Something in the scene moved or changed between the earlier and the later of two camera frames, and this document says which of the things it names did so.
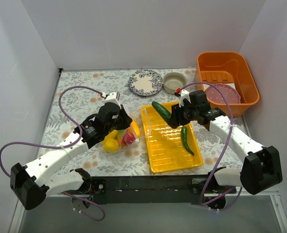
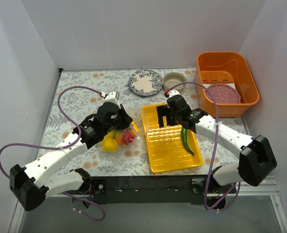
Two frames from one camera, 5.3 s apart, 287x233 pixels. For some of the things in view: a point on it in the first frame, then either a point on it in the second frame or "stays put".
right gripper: (175, 116) -> (169, 116)
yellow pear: (110, 145) stays put
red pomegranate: (129, 137) stays put
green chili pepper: (184, 140) stays put
